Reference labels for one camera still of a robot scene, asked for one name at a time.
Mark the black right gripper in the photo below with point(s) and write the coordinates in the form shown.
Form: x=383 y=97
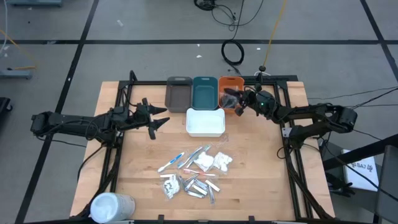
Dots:
x=258 y=101

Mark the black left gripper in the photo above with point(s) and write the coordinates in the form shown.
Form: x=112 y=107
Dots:
x=143 y=115

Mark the bagged black hair accessories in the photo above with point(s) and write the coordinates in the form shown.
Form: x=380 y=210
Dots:
x=226 y=104

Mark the bagged blue white toothbrush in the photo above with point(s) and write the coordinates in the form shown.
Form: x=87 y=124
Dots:
x=174 y=160

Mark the bagged grey blue toothbrush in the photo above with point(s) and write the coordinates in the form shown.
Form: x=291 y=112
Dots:
x=189 y=158

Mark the bagged teal toothbrush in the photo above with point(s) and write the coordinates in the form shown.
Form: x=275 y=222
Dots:
x=206 y=148

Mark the bagged silver nail clipper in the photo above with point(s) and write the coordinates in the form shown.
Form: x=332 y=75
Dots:
x=192 y=179
x=189 y=185
x=182 y=181
x=201 y=184
x=199 y=189
x=211 y=197
x=212 y=185
x=195 y=194
x=168 y=176

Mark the bagged red toothbrush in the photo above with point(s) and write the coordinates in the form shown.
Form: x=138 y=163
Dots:
x=191 y=171

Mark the bagged white cotton balls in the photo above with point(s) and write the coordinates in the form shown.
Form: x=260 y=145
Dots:
x=204 y=161

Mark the bagged white cotton swabs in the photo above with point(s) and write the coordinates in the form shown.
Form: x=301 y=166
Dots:
x=222 y=161

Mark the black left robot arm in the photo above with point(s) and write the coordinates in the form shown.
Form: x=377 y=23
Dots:
x=77 y=124

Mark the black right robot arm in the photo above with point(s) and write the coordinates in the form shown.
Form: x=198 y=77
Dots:
x=311 y=112

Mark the orange plastic bin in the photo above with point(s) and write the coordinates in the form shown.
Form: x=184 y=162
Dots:
x=231 y=82

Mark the grey plastic bin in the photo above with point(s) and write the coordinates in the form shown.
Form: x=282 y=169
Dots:
x=178 y=96

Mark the teal plastic bin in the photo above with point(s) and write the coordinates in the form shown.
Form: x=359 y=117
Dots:
x=205 y=93

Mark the white plastic bin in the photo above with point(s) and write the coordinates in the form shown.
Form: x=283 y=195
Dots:
x=205 y=123

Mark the small black tripod stand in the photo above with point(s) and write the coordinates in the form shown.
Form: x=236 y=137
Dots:
x=263 y=68

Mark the white cylindrical wipes canister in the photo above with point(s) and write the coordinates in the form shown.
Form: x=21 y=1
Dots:
x=110 y=207

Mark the small black device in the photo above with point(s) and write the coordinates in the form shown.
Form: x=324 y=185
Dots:
x=340 y=185

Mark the black metal bar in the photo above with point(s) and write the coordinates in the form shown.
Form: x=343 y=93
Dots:
x=367 y=151

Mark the white printed box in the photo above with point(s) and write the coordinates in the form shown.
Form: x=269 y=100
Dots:
x=360 y=177

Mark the black caster object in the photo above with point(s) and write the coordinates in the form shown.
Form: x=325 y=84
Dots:
x=4 y=104

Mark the grey panel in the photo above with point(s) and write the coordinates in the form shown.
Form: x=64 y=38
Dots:
x=388 y=186

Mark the grey metal base plate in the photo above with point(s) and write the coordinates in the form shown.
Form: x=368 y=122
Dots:
x=34 y=2
x=15 y=74

